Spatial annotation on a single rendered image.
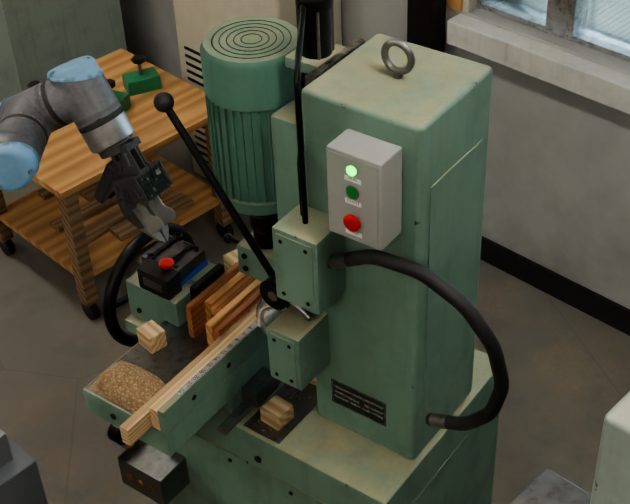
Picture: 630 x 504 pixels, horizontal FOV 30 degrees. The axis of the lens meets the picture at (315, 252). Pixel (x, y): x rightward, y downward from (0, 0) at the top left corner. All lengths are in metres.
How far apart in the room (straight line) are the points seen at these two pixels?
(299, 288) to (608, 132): 1.61
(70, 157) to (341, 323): 1.68
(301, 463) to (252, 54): 0.76
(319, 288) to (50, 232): 2.06
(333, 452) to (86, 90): 0.80
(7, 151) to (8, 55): 2.30
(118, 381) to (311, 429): 0.37
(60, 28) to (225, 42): 2.44
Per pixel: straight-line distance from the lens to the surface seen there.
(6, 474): 2.60
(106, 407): 2.20
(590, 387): 3.48
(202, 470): 2.44
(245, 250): 2.21
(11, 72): 4.38
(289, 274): 1.91
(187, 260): 2.31
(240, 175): 2.03
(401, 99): 1.76
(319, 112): 1.80
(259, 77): 1.92
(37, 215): 3.94
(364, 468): 2.16
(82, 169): 3.49
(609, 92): 3.21
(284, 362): 2.04
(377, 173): 1.70
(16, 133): 2.10
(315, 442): 2.20
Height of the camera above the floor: 2.43
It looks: 38 degrees down
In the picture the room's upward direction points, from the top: 3 degrees counter-clockwise
